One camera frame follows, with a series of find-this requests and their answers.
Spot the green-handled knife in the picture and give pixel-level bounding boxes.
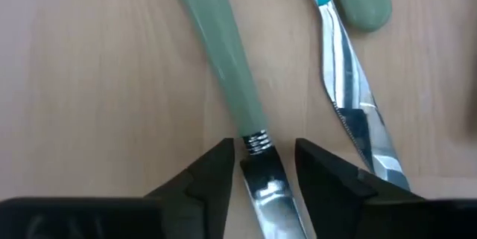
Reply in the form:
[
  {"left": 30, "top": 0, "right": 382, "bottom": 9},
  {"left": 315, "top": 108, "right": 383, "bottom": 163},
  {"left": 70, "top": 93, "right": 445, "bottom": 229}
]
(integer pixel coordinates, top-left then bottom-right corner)
[{"left": 169, "top": 0, "right": 310, "bottom": 239}]

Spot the teal-patterned knife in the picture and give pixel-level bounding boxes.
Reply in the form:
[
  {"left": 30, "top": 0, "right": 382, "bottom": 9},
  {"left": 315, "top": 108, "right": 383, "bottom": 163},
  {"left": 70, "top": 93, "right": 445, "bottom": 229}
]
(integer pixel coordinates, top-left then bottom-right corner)
[{"left": 297, "top": 0, "right": 411, "bottom": 192}]

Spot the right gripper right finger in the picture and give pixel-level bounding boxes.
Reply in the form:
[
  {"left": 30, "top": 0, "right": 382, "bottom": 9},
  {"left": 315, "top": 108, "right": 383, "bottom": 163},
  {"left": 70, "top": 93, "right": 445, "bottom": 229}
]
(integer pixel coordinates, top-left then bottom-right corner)
[{"left": 294, "top": 137, "right": 477, "bottom": 239}]

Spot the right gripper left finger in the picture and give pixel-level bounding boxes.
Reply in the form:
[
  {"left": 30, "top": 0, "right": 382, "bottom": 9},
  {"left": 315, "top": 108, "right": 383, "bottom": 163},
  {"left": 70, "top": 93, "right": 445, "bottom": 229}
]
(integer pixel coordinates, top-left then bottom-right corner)
[{"left": 0, "top": 137, "right": 236, "bottom": 239}]

